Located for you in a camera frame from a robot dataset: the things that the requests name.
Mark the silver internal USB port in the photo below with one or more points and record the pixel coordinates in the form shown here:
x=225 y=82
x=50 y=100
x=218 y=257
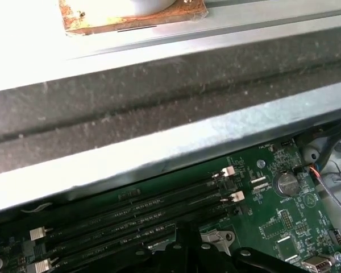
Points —
x=318 y=266

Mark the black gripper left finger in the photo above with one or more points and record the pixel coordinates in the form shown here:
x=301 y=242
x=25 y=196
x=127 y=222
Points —
x=182 y=244

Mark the silver coin battery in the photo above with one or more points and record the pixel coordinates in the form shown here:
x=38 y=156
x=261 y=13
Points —
x=287 y=183

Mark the square brown base plate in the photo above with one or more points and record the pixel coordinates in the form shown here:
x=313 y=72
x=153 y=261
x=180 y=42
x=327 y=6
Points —
x=102 y=22

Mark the black and grey PC case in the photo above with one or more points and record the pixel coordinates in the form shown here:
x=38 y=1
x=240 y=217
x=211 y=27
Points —
x=159 y=94

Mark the RAM slot with black clips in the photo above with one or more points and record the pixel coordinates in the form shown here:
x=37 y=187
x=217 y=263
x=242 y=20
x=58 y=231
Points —
x=159 y=209
x=116 y=254

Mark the RAM slot with white clips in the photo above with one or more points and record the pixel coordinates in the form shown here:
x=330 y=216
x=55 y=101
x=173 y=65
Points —
x=173 y=190
x=159 y=225

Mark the green motherboard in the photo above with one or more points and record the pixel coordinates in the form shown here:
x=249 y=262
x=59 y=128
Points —
x=272 y=221

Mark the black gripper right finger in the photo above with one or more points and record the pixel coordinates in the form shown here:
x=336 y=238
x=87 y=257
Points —
x=194 y=244

